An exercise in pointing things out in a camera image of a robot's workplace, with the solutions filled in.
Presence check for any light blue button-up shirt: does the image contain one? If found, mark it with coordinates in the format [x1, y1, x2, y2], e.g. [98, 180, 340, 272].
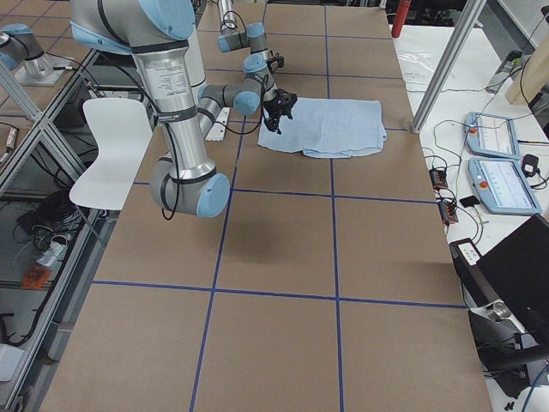
[257, 98, 387, 159]

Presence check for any red cylinder bottle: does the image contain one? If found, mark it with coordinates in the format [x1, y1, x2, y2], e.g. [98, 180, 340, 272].
[391, 0, 411, 39]

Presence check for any lower teach pendant tablet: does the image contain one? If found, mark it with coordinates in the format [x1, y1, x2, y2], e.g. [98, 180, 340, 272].
[468, 157, 542, 216]

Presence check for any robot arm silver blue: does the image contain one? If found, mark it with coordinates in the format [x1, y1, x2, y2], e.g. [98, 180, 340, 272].
[205, 1, 296, 118]
[70, 1, 297, 219]

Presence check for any aluminium frame post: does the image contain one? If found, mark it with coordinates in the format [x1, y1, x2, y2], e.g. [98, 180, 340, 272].
[411, 0, 486, 134]

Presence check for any clear plastic bag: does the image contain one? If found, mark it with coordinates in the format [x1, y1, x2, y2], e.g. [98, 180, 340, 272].
[396, 50, 437, 93]

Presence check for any black smartphone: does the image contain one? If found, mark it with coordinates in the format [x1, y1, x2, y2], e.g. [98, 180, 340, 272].
[459, 195, 480, 208]

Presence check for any orange device under table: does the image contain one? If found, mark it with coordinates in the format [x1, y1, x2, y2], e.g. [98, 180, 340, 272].
[21, 265, 51, 290]

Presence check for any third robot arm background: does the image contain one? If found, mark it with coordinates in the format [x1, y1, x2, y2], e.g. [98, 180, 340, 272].
[1, 23, 74, 86]

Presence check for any black laptop computer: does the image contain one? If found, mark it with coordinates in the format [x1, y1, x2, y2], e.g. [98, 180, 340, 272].
[449, 215, 548, 342]

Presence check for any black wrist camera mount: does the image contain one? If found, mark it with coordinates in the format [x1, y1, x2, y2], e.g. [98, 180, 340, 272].
[274, 88, 298, 119]

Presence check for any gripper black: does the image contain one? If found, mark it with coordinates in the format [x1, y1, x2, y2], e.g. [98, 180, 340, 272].
[262, 99, 283, 135]

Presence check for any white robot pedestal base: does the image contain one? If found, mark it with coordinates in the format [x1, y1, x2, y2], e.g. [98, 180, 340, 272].
[186, 25, 231, 142]

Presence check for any teach pendant tablet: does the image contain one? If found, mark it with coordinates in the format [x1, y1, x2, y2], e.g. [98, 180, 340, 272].
[465, 112, 521, 160]
[468, 157, 542, 216]

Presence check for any white chair seat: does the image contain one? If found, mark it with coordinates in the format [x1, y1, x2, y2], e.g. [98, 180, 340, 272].
[69, 98, 153, 210]

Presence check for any upper teach pendant tablet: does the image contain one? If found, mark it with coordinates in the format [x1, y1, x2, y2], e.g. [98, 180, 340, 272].
[465, 112, 521, 160]

